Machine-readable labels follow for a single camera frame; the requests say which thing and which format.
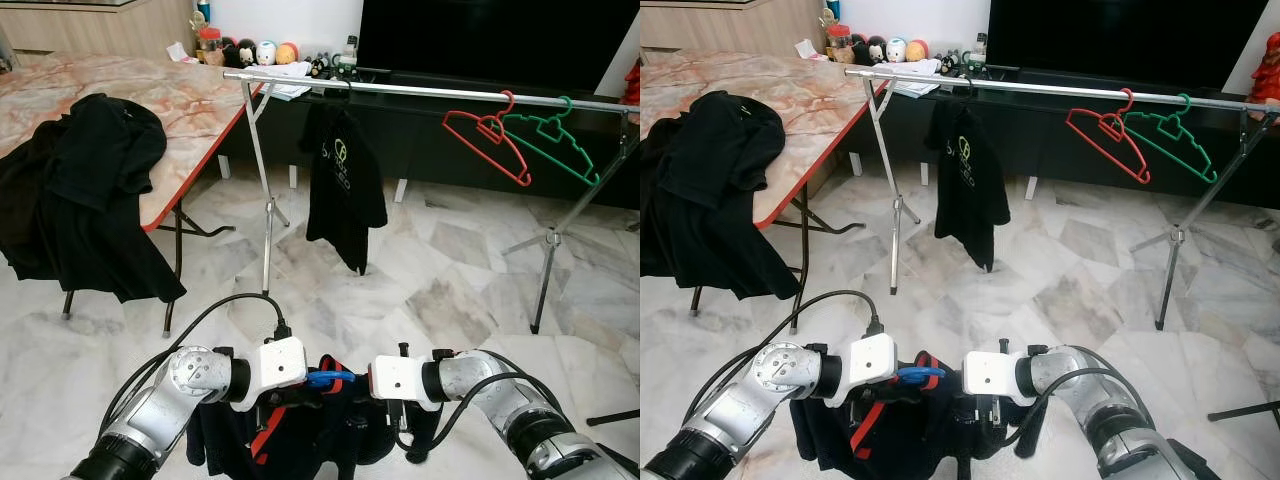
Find black shirt with red stripe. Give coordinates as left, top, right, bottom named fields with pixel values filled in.
left=788, top=350, right=1031, bottom=480
left=185, top=355, right=441, bottom=480

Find red plastic hanger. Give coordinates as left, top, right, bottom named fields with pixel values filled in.
left=1065, top=88, right=1153, bottom=185
left=441, top=90, right=533, bottom=188

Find black folding table legs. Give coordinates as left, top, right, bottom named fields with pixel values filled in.
left=690, top=183, right=867, bottom=334
left=60, top=195, right=239, bottom=339

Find black shirt with small logo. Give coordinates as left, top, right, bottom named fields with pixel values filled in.
left=925, top=97, right=1011, bottom=273
left=298, top=98, right=389, bottom=276

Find black shirt with white print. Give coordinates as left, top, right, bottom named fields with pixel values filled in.
left=640, top=110, right=803, bottom=301
left=0, top=115, right=187, bottom=304

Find black television console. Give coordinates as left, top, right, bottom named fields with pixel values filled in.
left=200, top=62, right=641, bottom=213
left=830, top=60, right=1280, bottom=211

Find stack of white papers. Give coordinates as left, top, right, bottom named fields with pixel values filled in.
left=872, top=60, right=943, bottom=97
left=245, top=62, right=313, bottom=101

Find silver metal clothes rack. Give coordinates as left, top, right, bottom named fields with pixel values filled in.
left=845, top=66, right=1280, bottom=331
left=222, top=68, right=641, bottom=336

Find black flat television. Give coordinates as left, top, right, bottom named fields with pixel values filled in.
left=985, top=0, right=1269, bottom=93
left=357, top=0, right=641, bottom=99

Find light wooden sideboard cabinet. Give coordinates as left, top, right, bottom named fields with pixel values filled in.
left=640, top=0, right=831, bottom=56
left=0, top=0, right=199, bottom=59

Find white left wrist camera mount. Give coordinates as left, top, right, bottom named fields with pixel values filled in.
left=838, top=333, right=898, bottom=399
left=248, top=337, right=309, bottom=404

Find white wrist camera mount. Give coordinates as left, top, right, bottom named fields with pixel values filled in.
left=838, top=333, right=898, bottom=399
left=248, top=337, right=309, bottom=404
left=962, top=350, right=1031, bottom=406
left=368, top=355, right=443, bottom=411

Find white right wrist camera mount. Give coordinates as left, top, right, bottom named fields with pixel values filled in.
left=962, top=350, right=1031, bottom=406
left=368, top=355, right=443, bottom=411

